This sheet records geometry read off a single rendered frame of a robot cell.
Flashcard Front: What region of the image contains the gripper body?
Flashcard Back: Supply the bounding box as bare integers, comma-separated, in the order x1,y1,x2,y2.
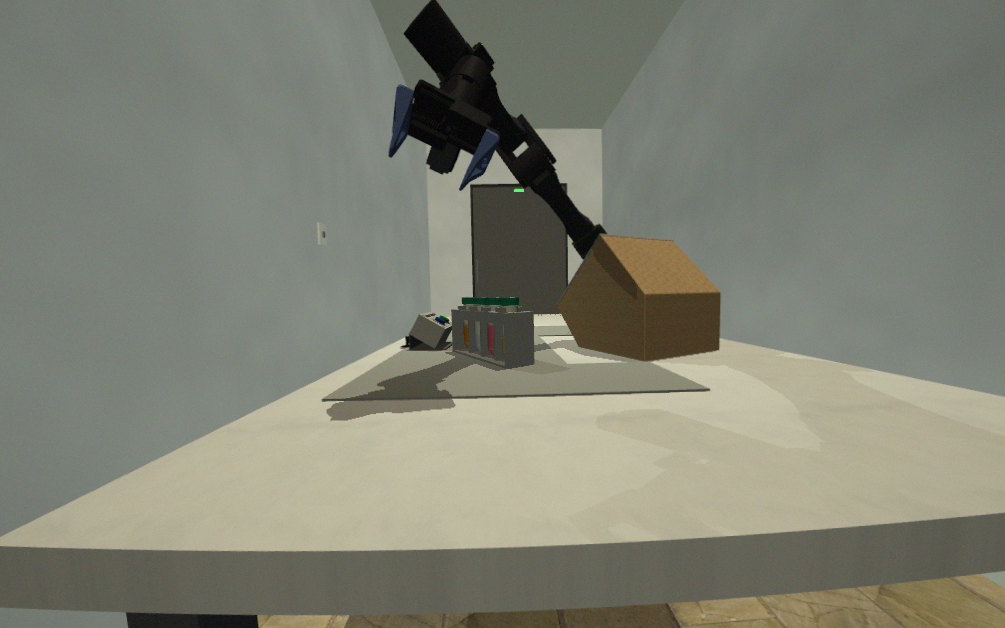
408,75,501,155

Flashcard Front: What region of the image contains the grey sloping control panel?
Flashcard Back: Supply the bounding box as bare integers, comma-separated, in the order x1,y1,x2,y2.
401,312,452,350

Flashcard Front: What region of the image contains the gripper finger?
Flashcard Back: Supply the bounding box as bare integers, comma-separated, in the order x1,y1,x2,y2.
389,84,414,158
459,129,500,191

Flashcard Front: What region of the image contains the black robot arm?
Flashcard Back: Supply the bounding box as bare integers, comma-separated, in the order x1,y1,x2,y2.
404,0,607,260

